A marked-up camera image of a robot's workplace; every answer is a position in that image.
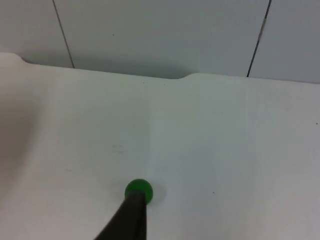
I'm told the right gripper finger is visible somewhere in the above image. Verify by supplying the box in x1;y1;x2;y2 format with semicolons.
94;191;148;240

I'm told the green ball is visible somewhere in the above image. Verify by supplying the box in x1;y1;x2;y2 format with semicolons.
124;178;154;205

